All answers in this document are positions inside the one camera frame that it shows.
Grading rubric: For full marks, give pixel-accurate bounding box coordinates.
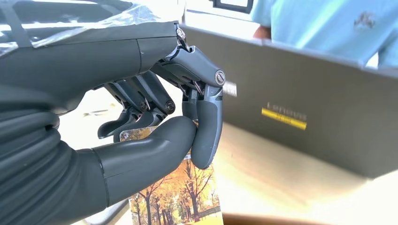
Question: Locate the person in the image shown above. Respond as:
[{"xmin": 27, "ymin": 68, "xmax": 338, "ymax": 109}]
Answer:
[{"xmin": 250, "ymin": 0, "xmax": 398, "ymax": 69}]

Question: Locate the grey laptop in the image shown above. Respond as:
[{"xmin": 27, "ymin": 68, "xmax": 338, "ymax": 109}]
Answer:
[{"xmin": 181, "ymin": 24, "xmax": 398, "ymax": 179}]

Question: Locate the clear plastic film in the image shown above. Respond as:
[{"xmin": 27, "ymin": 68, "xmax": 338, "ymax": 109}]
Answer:
[{"xmin": 0, "ymin": 0, "xmax": 186, "ymax": 57}]

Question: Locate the black rectangular frame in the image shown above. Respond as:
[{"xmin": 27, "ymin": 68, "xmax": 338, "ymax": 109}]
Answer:
[{"xmin": 213, "ymin": 0, "xmax": 254, "ymax": 15}]

